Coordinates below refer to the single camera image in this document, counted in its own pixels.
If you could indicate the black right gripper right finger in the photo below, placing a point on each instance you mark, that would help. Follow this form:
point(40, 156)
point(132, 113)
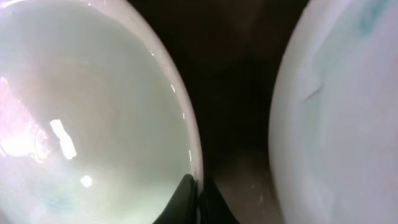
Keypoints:
point(213, 208)

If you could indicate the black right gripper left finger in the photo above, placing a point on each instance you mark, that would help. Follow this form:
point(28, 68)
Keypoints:
point(182, 207)

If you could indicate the pale green white plate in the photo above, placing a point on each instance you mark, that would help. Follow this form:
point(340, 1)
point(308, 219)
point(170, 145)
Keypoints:
point(96, 123)

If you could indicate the brown serving tray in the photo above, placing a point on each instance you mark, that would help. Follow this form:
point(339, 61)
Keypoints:
point(228, 54)

